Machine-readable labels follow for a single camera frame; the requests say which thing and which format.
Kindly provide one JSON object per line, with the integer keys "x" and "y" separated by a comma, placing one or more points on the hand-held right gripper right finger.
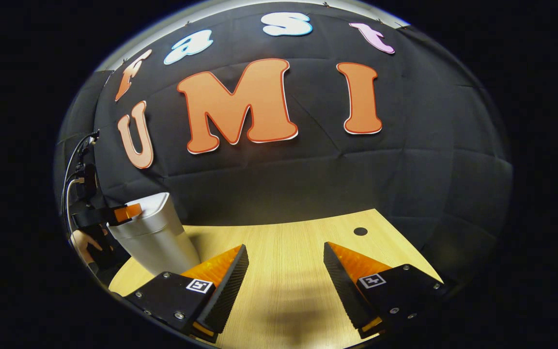
{"x": 344, "y": 291}

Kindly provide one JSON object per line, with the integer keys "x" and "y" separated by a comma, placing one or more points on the wooden desktop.
{"x": 284, "y": 257}

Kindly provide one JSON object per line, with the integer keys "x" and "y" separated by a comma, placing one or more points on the black backdrop cloth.
{"x": 308, "y": 169}

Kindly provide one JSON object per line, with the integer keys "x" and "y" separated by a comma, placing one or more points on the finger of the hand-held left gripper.
{"x": 126, "y": 212}

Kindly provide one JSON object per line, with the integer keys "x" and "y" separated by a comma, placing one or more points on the white desktop garbage bin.
{"x": 158, "y": 237}

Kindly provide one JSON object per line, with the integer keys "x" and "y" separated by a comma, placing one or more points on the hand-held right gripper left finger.
{"x": 225, "y": 291}

